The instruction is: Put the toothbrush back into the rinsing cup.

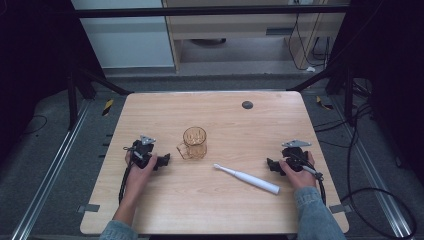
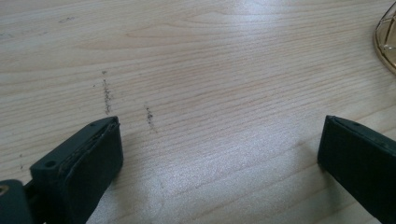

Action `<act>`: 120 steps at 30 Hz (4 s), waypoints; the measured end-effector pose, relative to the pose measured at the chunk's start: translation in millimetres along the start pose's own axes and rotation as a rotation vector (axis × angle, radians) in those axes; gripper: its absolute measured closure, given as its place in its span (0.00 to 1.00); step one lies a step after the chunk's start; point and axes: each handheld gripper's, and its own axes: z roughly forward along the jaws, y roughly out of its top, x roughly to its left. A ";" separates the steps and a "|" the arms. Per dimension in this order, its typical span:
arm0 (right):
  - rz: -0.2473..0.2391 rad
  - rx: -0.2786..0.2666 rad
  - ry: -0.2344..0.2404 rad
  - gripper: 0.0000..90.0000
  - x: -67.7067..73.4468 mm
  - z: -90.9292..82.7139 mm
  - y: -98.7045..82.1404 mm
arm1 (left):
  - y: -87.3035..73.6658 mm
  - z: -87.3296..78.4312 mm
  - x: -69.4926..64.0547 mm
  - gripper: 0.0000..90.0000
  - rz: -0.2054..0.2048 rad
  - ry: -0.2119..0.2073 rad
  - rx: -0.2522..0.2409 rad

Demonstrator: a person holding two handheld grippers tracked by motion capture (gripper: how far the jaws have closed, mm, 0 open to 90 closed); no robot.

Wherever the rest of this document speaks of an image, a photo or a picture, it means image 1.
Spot yellow black tape strip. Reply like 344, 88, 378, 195
101, 98, 115, 117
315, 95, 334, 111

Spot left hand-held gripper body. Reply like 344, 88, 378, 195
130, 134, 159, 170

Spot black horizontal frame bar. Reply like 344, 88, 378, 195
74, 4, 350, 19

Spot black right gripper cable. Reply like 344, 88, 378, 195
296, 155, 328, 206

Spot black looped floor cable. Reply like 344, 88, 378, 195
313, 99, 418, 240

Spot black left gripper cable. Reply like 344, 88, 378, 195
117, 145, 135, 205

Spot white cabinet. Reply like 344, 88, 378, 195
70, 0, 176, 70

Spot person's right hand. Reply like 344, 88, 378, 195
279, 151, 318, 191

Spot light wooden background desk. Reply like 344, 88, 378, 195
161, 0, 348, 73

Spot person's left hand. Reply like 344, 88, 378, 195
124, 149, 159, 203

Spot black hanging desk cables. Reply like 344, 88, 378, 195
287, 13, 332, 72

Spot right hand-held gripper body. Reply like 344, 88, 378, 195
281, 139, 313, 173

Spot aluminium floor rail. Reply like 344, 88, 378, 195
332, 95, 416, 240
11, 99, 92, 240

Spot thin black floor cable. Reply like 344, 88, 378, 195
20, 114, 49, 137

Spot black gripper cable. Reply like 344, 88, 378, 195
117, 145, 135, 205
296, 155, 328, 206

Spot black metal stand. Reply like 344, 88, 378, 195
67, 65, 134, 132
287, 65, 356, 125

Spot grey tape piece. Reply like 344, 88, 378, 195
329, 203, 354, 215
77, 203, 101, 214

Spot white electric toothbrush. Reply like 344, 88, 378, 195
213, 162, 281, 196

